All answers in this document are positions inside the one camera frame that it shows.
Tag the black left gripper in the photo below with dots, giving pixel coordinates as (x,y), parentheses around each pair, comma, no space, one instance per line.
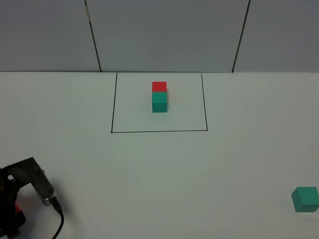
(9,220)

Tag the black outlined template sheet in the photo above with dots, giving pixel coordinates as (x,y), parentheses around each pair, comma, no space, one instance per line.
(133,103)

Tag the green template block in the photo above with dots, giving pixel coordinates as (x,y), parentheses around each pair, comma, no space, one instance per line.
(159,102)

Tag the red template block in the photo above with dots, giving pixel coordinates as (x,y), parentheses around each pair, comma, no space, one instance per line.
(159,86)

